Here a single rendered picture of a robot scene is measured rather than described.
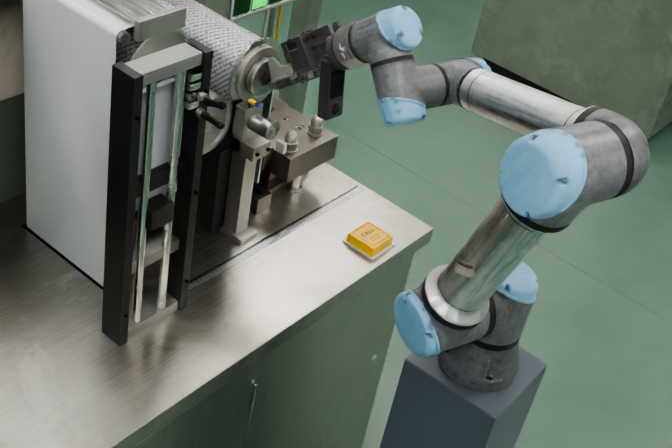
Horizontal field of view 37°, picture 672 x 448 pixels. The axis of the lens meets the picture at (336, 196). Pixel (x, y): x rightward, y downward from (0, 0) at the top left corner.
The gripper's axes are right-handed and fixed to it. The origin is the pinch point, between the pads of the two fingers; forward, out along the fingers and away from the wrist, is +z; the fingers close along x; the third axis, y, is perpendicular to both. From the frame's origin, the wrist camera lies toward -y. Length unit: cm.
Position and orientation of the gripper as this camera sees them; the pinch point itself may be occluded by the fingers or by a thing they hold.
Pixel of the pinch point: (277, 86)
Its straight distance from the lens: 191.0
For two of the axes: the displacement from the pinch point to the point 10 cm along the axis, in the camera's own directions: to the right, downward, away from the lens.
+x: -6.4, 3.6, -6.8
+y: -3.6, -9.2, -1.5
